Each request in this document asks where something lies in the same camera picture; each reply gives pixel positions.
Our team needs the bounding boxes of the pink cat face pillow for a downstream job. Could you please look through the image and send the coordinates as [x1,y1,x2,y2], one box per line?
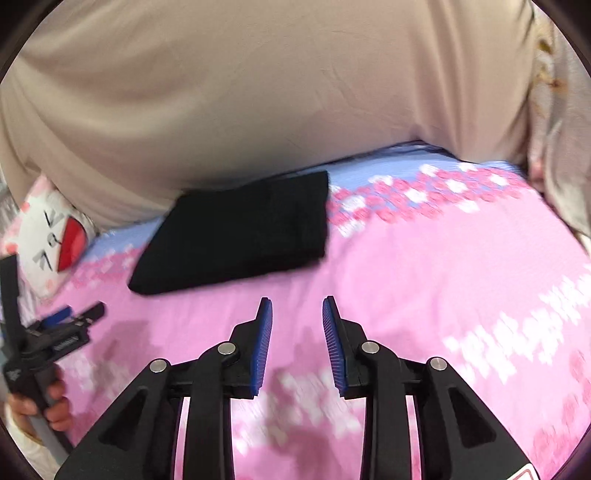
[0,174,100,301]

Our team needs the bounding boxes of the person's left forearm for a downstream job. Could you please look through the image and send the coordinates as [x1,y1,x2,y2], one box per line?
[7,422,58,467]

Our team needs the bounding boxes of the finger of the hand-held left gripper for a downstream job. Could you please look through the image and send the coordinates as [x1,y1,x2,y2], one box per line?
[37,305,77,332]
[74,302,106,326]

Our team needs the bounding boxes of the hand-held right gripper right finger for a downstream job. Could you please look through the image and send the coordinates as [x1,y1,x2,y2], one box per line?
[322,295,541,480]

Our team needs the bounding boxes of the person's left hand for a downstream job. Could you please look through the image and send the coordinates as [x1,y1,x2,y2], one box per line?
[8,364,74,438]

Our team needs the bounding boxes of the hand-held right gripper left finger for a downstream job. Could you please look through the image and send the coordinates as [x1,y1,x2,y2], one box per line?
[55,296,273,480]

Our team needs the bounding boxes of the floral patterned curtain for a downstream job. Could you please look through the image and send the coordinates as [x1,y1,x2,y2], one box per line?
[526,9,591,259]

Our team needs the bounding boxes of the pink floral bedsheet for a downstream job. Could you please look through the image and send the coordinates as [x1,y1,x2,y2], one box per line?
[9,142,591,480]

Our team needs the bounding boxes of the black pants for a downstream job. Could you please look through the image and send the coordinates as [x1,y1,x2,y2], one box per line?
[127,170,331,296]

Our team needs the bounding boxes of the beige curtain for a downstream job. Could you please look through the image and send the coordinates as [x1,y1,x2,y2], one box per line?
[0,0,546,232]

